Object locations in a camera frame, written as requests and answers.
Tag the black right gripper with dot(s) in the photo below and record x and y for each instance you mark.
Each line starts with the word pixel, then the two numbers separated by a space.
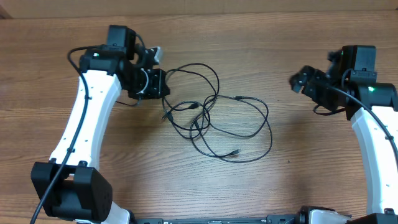
pixel 300 79

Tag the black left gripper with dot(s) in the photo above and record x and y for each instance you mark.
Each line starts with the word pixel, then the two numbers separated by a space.
pixel 160 89

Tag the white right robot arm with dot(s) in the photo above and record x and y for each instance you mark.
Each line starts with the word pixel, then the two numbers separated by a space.
pixel 350 86

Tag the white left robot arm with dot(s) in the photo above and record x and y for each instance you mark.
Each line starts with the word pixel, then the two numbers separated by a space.
pixel 69 185

